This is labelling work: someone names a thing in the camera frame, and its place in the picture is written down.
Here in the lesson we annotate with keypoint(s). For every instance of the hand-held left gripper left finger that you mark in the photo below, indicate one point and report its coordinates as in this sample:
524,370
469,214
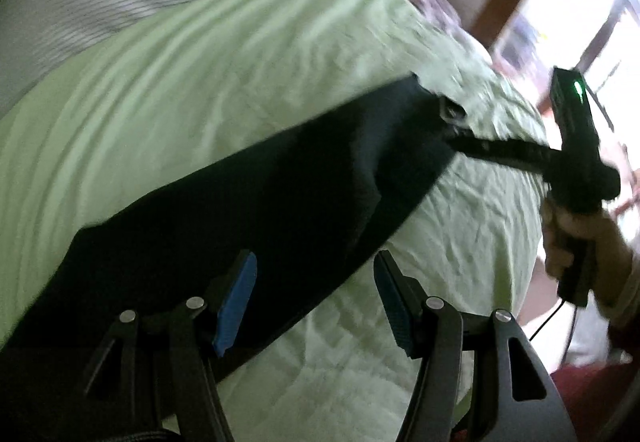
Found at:
234,302

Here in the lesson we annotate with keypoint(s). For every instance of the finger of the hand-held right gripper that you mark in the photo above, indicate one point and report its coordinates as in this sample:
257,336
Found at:
500,151

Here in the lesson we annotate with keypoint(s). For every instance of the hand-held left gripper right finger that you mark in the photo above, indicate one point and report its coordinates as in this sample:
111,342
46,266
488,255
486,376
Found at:
395,307

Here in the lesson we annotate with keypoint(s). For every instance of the black pants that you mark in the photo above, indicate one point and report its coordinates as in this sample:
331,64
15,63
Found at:
240,202

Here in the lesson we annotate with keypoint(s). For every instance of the person's right forearm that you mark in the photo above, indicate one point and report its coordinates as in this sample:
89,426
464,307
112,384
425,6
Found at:
622,292

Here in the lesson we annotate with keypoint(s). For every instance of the person's right hand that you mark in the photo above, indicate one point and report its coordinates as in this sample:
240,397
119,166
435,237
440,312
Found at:
585,242

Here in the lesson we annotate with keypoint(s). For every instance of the patterned pillow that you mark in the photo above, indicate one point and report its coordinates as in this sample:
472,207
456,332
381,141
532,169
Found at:
445,9

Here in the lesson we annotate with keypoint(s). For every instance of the dark red cloth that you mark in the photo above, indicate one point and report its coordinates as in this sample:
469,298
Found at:
590,397

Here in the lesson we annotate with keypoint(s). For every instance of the light green bed sheet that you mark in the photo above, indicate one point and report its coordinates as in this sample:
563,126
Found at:
210,86

